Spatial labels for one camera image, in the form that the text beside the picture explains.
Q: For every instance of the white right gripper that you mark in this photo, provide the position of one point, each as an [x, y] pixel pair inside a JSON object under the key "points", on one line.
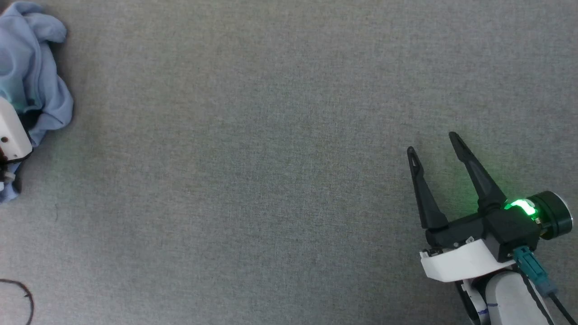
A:
{"points": [[465, 264]]}

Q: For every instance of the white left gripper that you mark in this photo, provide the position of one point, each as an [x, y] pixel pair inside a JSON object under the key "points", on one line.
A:
{"points": [[11, 135]]}

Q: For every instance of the light blue polo shirt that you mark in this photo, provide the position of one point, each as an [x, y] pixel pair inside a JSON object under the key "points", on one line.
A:
{"points": [[40, 67]]}

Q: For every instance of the black thread loop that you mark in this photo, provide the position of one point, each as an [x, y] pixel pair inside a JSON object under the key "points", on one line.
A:
{"points": [[31, 301]]}

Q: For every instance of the grey fabric sofa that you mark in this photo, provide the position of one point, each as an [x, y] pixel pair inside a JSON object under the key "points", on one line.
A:
{"points": [[271, 180]]}

